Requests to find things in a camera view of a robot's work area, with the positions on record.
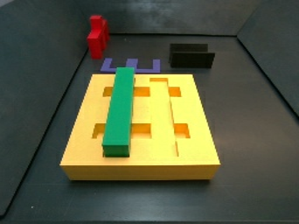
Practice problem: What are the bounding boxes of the yellow slotted board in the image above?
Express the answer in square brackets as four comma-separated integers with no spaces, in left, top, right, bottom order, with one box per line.
[60,74,220,180]

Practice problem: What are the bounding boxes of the green long bar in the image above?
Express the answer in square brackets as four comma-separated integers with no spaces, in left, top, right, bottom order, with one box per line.
[101,67,134,158]

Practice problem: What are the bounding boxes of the purple comb-shaped block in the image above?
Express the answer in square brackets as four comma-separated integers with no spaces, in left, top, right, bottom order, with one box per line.
[100,58,161,74]

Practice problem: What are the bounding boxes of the red cross-shaped block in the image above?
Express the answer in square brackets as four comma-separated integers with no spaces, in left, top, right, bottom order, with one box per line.
[86,15,109,60]

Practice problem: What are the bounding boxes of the black angle bracket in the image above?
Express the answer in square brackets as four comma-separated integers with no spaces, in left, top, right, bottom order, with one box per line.
[169,44,215,68]

